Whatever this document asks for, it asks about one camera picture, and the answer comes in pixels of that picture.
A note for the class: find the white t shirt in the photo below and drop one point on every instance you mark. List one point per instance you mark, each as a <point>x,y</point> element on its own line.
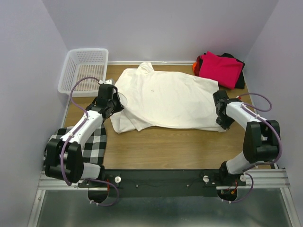
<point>167,99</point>

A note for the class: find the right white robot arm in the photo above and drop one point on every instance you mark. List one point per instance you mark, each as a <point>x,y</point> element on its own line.
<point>262,143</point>

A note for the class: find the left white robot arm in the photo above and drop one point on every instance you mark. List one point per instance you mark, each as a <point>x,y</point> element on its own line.
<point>65,155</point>

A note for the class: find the orange folded t shirt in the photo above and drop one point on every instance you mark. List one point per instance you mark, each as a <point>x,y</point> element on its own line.
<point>194,66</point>

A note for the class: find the black white checkered cloth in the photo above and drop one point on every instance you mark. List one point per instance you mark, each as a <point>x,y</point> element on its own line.
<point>94,148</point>

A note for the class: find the pink folded t shirt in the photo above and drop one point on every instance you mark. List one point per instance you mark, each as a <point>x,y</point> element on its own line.
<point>220,68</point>

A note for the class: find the white plastic basket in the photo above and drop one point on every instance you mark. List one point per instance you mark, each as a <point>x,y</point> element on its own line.
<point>89,63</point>

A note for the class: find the black folded t shirt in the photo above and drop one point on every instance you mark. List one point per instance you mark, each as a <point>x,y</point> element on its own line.
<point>240,80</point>

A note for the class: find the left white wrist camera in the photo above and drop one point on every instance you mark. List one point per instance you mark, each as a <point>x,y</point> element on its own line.
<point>110,82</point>

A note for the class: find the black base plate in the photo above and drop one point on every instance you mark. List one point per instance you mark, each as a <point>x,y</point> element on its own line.
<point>127,183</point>

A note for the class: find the aluminium frame rail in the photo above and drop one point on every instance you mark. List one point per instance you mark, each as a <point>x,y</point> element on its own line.
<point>261,179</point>

